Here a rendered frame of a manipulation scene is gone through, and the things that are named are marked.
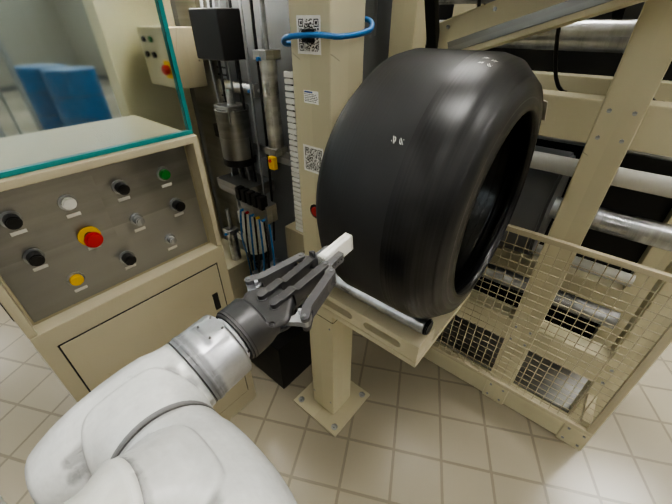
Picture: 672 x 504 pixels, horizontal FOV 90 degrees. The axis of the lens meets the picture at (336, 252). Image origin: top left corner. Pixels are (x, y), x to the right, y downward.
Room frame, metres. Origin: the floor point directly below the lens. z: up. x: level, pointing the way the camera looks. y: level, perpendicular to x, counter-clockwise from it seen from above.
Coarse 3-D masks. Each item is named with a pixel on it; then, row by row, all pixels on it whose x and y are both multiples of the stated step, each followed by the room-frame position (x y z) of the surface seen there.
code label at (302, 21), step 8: (296, 16) 0.93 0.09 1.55; (304, 16) 0.92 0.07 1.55; (312, 16) 0.90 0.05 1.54; (296, 24) 0.94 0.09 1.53; (304, 24) 0.92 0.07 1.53; (312, 24) 0.90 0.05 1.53; (320, 24) 0.89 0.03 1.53; (320, 40) 0.89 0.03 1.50; (304, 48) 0.92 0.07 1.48; (312, 48) 0.90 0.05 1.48; (320, 48) 0.89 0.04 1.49
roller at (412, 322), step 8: (344, 288) 0.74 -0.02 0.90; (352, 288) 0.73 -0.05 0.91; (360, 296) 0.70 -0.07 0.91; (368, 296) 0.69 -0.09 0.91; (368, 304) 0.69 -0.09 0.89; (376, 304) 0.67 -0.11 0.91; (384, 304) 0.66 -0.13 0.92; (384, 312) 0.65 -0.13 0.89; (392, 312) 0.64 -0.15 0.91; (400, 312) 0.63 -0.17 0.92; (400, 320) 0.62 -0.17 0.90; (408, 320) 0.61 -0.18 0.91; (416, 320) 0.60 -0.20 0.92; (424, 320) 0.60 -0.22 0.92; (432, 320) 0.61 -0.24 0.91; (416, 328) 0.59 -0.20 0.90; (424, 328) 0.58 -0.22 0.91
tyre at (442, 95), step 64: (384, 64) 0.75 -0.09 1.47; (448, 64) 0.68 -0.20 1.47; (512, 64) 0.67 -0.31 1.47; (384, 128) 0.60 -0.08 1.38; (448, 128) 0.55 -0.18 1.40; (512, 128) 0.91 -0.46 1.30; (320, 192) 0.62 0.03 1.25; (384, 192) 0.53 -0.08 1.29; (448, 192) 0.50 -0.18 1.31; (512, 192) 0.84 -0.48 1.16; (384, 256) 0.50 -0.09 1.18; (448, 256) 0.49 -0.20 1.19
